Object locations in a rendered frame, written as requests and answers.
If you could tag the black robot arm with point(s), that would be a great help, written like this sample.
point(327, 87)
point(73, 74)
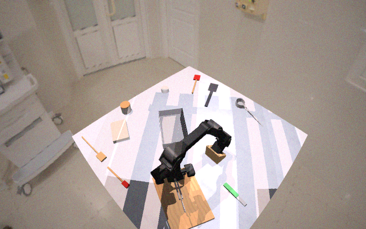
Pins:
point(173, 154)

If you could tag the dark grey cylinder with orange top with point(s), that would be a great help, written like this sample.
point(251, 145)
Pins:
point(125, 107)

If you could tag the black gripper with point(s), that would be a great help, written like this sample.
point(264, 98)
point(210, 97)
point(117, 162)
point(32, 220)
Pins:
point(179, 174)

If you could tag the grey saucepan with long handle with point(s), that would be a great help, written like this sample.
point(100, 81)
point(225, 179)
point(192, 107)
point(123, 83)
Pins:
point(240, 104)

